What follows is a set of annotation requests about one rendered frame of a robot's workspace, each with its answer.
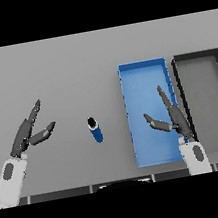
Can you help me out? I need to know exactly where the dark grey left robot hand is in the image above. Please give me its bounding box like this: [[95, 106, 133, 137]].
[[1, 96, 62, 161]]

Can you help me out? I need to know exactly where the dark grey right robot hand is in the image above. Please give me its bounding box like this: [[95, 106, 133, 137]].
[[138, 79, 196, 151]]

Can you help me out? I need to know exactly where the blue bin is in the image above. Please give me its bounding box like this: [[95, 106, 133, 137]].
[[116, 55, 189, 170]]

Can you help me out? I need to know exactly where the dark grey bin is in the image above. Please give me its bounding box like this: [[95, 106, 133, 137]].
[[170, 47, 218, 158]]

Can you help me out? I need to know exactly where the blue pipe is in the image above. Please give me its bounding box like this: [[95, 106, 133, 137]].
[[86, 115, 105, 146]]

